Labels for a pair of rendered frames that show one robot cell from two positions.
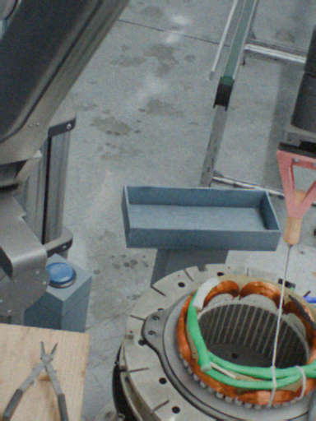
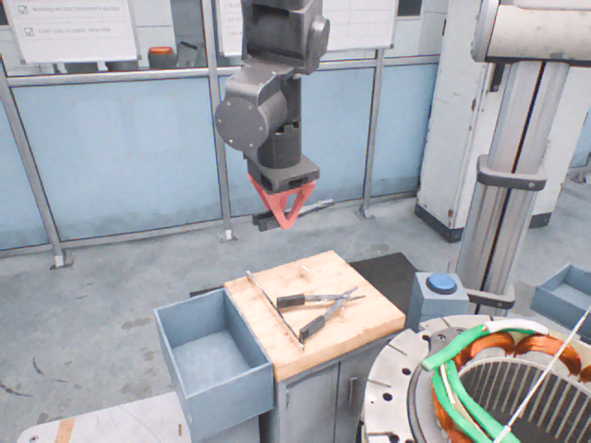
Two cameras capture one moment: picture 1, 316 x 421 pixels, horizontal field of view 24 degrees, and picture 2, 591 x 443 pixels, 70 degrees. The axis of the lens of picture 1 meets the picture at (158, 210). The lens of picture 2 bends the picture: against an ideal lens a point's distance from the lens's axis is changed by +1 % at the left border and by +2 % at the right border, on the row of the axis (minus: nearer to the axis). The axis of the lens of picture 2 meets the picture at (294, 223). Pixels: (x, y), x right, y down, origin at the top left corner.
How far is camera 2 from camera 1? 58 cm
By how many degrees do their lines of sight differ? 55
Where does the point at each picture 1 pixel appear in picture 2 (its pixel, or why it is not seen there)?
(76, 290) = (442, 299)
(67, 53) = not seen: outside the picture
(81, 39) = not seen: outside the picture
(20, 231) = (262, 76)
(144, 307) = (463, 321)
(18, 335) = (356, 282)
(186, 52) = not seen: outside the picture
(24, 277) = (236, 104)
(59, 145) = (519, 201)
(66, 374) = (354, 321)
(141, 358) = (411, 345)
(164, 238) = (571, 316)
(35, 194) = (483, 237)
